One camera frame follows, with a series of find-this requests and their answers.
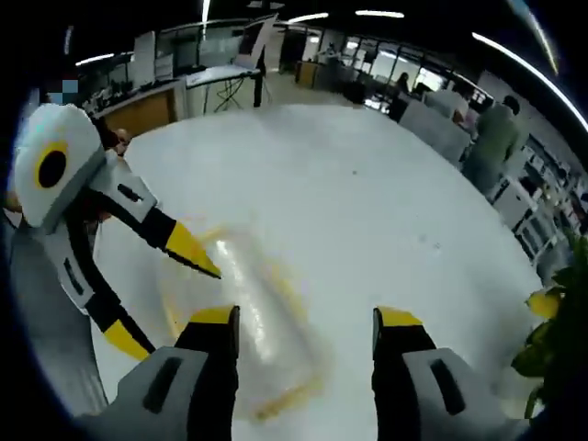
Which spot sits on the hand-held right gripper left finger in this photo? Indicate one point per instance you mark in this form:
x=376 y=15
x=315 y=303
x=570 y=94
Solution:
x=202 y=367

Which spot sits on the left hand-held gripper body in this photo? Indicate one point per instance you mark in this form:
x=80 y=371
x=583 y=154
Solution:
x=50 y=161

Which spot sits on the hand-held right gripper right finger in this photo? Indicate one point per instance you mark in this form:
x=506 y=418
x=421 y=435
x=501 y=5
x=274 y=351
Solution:
x=404 y=367

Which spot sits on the clear plastic bag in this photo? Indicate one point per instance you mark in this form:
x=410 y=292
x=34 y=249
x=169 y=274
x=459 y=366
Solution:
x=257 y=294

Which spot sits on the wooden cabinet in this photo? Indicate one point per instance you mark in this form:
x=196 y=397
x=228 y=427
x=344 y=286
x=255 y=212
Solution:
x=147 y=112

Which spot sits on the ceiling light strip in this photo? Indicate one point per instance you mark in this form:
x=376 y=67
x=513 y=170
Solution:
x=94 y=59
x=379 y=14
x=305 y=18

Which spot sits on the white desk with black leg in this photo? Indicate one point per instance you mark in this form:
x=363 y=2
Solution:
x=216 y=75

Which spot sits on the green leafy plant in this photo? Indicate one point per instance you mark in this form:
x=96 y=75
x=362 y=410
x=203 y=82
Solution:
x=551 y=344

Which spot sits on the open laptop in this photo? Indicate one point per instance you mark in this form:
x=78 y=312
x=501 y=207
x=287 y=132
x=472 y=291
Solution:
x=255 y=43

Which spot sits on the white partition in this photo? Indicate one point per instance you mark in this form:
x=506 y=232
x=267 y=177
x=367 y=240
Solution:
x=434 y=126

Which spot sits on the curved ceiling light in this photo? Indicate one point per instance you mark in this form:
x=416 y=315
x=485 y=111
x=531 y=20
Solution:
x=528 y=64

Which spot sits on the white wall shelves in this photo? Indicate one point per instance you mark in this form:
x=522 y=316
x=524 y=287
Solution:
x=542 y=206

